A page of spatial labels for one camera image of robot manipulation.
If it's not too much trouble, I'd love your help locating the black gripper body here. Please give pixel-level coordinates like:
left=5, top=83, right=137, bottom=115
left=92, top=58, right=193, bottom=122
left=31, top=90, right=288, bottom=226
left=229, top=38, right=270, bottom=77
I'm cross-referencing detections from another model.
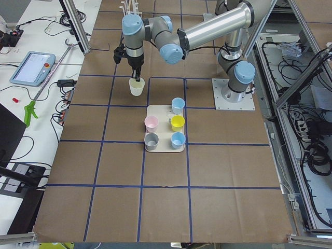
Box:
left=127, top=54, right=144, bottom=75

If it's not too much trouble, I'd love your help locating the cream white plastic cup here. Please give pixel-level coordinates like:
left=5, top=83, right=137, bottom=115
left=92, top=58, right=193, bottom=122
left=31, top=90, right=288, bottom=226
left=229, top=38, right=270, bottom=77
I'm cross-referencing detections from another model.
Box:
left=129, top=78, right=145, bottom=96

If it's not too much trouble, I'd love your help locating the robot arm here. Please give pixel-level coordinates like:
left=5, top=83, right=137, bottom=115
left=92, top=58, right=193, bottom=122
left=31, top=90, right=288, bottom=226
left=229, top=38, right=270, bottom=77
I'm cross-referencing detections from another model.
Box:
left=114, top=1, right=271, bottom=103

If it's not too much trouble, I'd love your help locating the pink plastic cup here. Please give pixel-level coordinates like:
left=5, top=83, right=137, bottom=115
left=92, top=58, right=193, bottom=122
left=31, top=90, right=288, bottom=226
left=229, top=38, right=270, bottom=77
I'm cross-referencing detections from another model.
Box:
left=144, top=116, right=159, bottom=132

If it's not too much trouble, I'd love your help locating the light blue cup near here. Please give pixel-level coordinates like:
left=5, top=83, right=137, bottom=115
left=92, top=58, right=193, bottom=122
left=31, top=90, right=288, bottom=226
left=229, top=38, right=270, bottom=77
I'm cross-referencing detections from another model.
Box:
left=171, top=97, right=185, bottom=115

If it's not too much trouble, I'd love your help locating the light blue cup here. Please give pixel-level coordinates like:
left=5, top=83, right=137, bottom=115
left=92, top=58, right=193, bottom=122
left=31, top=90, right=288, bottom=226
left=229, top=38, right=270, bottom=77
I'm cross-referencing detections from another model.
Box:
left=171, top=132, right=186, bottom=149
left=171, top=97, right=185, bottom=115

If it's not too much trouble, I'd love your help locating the yellow plastic cup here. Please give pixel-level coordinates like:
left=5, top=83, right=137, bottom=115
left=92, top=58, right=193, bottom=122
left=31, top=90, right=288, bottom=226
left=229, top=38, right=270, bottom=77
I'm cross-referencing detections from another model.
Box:
left=171, top=115, right=185, bottom=132

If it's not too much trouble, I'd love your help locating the grey plastic cup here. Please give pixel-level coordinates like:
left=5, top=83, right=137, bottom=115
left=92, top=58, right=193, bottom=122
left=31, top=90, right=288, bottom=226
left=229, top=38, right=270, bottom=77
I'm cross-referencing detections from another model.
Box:
left=144, top=133, right=159, bottom=151

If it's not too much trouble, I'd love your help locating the light blue cup far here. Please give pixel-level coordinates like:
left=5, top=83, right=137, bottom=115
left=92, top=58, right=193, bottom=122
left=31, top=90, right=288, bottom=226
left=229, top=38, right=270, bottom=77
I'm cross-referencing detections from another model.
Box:
left=171, top=132, right=186, bottom=149

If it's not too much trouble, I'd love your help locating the cream plastic tray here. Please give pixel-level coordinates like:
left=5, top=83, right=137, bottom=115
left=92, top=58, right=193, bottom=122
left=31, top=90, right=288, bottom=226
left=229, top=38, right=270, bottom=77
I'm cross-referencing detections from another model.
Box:
left=145, top=105, right=185, bottom=153

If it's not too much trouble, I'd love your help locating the blue teach pendant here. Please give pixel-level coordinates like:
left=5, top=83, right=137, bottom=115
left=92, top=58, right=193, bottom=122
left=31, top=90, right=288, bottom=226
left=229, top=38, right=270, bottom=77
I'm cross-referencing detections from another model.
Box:
left=9, top=51, right=56, bottom=87

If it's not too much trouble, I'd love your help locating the black computer monitor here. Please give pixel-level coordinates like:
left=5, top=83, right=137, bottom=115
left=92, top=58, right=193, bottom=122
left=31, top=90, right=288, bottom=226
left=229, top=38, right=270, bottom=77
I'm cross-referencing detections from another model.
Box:
left=0, top=104, right=26, bottom=168

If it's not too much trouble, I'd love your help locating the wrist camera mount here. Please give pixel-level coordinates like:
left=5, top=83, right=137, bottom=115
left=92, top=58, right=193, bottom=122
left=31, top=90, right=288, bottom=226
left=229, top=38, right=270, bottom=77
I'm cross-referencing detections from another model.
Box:
left=113, top=43, right=127, bottom=64

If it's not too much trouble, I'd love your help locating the white wire cup rack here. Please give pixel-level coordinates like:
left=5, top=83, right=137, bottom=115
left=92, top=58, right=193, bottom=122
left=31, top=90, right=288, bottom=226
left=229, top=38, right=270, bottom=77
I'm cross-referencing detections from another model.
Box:
left=119, top=0, right=143, bottom=17

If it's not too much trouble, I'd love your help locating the aluminium frame post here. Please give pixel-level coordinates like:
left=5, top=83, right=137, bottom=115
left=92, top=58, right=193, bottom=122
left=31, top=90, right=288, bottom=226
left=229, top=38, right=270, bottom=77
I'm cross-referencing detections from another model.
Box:
left=59, top=0, right=91, bottom=54

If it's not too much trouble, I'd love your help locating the green handled reach grabber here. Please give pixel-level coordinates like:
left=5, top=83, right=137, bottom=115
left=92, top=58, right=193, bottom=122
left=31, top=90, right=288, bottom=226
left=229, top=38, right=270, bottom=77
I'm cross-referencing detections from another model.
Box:
left=24, top=39, right=76, bottom=127

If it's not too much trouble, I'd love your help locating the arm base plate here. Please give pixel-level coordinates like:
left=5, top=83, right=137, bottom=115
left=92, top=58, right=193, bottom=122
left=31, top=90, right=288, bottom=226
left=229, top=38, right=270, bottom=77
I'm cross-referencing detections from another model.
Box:
left=212, top=78, right=256, bottom=111

